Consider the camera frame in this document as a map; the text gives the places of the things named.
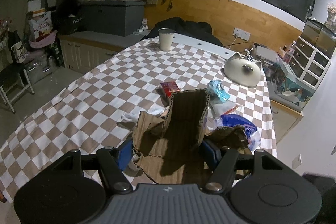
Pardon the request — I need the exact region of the white drawer organizer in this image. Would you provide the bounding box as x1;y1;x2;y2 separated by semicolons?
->
290;35;332;88

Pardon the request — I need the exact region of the crumpled brown cardboard scrap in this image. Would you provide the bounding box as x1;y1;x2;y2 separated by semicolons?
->
206;125;254;180

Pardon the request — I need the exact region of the black jacket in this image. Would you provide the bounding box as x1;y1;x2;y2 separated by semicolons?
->
147;17;223;47

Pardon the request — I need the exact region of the glass tank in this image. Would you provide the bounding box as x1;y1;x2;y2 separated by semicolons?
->
302;17;336;58

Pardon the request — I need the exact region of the white double wall socket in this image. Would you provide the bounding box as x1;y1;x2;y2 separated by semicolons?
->
233;27;250;41

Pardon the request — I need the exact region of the corrugated cardboard sheet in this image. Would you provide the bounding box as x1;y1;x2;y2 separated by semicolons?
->
131;89;212;185

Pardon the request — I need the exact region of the grey storage box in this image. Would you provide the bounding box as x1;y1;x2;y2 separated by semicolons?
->
80;0;146;37

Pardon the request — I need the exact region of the white crumpled tissue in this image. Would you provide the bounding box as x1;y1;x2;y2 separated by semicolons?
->
121;107;171;124

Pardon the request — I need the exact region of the black folding chair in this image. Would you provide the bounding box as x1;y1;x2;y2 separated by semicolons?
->
0;30;34;113

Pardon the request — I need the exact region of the dark blue plastic packet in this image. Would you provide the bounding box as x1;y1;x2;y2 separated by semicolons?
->
219;114;261;151

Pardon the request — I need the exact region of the teal printed box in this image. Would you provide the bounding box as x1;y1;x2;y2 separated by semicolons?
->
268;60;315;111

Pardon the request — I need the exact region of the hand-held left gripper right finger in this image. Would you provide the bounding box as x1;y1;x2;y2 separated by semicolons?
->
200;139;290;191

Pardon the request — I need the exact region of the clear plastic wrapper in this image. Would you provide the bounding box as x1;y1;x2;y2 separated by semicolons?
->
211;102;239;120

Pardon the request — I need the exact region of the cream cabinet with wooden top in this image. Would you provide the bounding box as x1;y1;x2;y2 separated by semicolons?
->
270;101;304;144

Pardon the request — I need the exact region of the black storage bin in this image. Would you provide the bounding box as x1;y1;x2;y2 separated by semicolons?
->
56;14;85;35

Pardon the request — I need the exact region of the light blue snack wrapper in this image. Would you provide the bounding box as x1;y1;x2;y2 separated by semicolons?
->
207;80;230;103

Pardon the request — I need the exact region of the white red gift bag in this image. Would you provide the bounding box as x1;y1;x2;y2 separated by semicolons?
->
28;11;53;41

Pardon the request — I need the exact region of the cat-shaped ceramic ornament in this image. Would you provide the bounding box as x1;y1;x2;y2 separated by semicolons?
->
223;52;263;88

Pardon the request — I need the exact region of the low cabinet with grey top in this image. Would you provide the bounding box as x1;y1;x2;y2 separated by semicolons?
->
58;31;125;75

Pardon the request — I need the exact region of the white low wall socket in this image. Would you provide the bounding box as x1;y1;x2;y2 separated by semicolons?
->
291;154;303;169

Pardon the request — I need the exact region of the beige cup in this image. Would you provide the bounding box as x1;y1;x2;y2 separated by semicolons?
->
158;28;175;51

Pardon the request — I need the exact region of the red cigarette box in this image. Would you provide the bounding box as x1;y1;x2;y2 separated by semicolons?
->
160;81;181;98

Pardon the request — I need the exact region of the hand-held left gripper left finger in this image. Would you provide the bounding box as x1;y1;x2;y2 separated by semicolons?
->
47;139;134;194

